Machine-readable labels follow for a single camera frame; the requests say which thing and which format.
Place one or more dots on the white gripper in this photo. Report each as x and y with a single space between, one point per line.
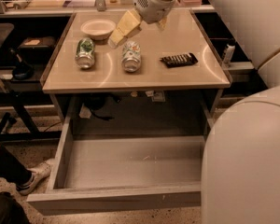
153 7

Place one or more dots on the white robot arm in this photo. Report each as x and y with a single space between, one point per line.
241 159

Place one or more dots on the green soda can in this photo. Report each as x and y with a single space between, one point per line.
85 53

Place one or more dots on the open grey drawer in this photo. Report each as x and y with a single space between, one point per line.
149 156

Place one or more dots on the white paper bowl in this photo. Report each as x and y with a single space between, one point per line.
98 29

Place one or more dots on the white spray bottle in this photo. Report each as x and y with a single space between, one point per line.
228 53

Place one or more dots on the black box with label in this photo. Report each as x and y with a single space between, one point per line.
37 49

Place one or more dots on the black joystick device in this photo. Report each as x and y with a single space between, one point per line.
22 69

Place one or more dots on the white sneaker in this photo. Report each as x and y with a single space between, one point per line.
40 172

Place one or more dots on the black trouser leg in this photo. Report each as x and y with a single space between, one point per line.
12 170

